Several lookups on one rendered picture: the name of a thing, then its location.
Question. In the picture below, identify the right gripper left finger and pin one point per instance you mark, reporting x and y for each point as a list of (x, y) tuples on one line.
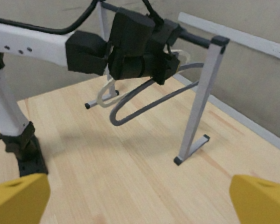
[(24, 200)]

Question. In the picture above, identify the cream hanger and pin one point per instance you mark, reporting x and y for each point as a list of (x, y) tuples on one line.
[(119, 98)]

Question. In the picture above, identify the grey wire hanger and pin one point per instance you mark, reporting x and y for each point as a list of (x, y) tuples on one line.
[(143, 86)]

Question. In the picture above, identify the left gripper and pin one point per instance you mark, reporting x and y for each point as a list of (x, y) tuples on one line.
[(159, 69)]

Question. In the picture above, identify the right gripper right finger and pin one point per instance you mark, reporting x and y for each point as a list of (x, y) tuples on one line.
[(255, 200)]

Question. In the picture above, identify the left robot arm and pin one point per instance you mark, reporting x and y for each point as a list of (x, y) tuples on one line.
[(81, 52)]

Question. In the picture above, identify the grey metal rack with black rail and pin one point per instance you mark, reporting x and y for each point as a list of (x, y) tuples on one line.
[(216, 48)]

